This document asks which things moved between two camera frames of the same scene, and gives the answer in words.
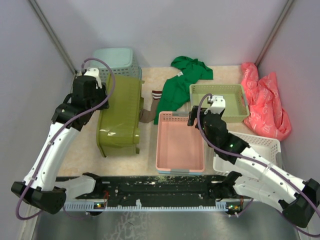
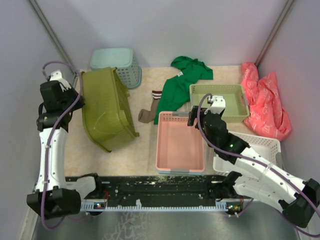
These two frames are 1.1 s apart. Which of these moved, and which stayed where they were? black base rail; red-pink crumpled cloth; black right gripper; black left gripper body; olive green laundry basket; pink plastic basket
Moved: olive green laundry basket; black left gripper body
Stayed: pink plastic basket; red-pink crumpled cloth; black base rail; black right gripper
